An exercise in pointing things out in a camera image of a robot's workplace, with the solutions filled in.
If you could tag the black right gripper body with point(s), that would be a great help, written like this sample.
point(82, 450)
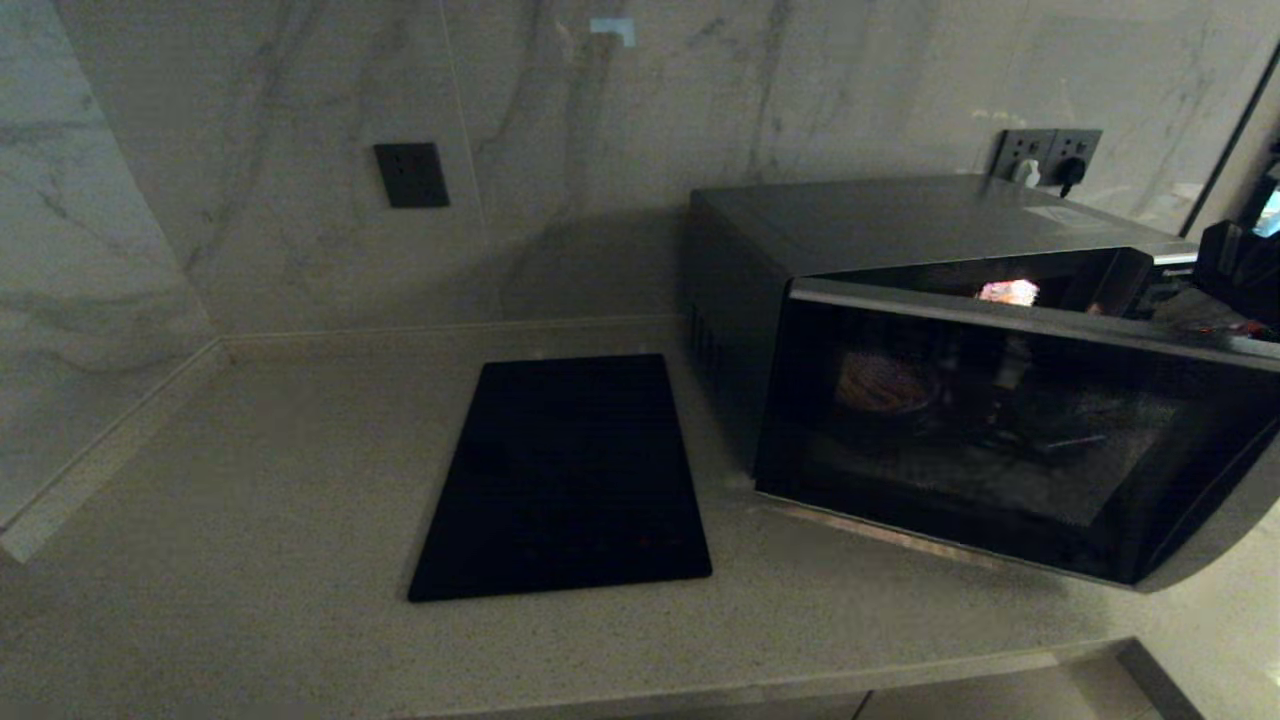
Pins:
point(1225, 262)

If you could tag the dark glass microwave door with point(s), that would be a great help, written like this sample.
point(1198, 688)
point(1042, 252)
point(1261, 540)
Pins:
point(1000, 430)

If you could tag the purple plate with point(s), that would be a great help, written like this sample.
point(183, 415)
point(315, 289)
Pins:
point(885, 385)

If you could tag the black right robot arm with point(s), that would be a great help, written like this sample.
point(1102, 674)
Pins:
point(1268, 280)

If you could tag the red orange packet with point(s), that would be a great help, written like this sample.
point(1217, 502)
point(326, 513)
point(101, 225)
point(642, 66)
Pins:
point(1248, 328)

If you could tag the black power plug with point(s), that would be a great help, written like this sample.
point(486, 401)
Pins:
point(1072, 170)

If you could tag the white power plug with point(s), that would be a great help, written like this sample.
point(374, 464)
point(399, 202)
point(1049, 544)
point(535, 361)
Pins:
point(1026, 172)

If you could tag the black induction cooktop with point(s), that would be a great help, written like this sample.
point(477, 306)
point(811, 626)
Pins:
point(565, 480)

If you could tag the black window frame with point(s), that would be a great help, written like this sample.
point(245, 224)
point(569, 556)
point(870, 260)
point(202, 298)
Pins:
point(1262, 195)

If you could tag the dark single wall socket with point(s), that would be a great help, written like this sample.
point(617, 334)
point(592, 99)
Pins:
point(411, 175)

